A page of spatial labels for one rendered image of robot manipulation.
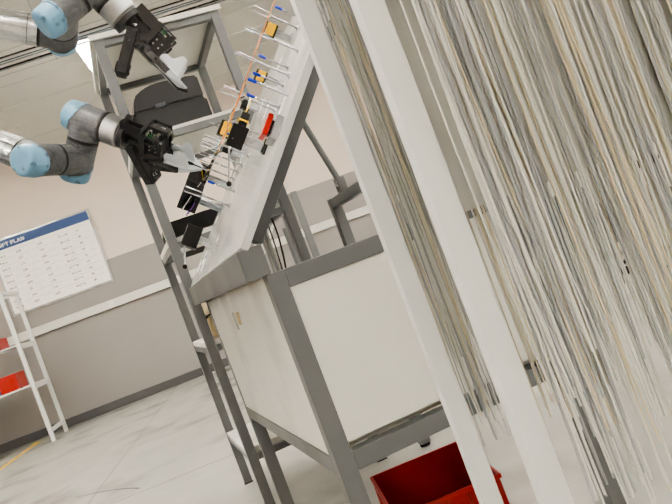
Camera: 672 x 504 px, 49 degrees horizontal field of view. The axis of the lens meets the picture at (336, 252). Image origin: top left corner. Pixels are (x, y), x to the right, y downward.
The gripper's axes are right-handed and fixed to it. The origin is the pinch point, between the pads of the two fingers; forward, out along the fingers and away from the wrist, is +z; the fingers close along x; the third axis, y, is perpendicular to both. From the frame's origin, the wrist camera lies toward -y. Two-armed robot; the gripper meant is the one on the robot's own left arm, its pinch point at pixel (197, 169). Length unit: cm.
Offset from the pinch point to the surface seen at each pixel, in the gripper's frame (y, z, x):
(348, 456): -16, 59, -45
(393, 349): -5, 59, -25
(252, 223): 12.3, 23.3, -21.3
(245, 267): 7.1, 25.6, -28.5
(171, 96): -53, -55, 86
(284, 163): 9.9, 20.7, 2.0
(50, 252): -582, -371, 362
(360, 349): -4, 53, -28
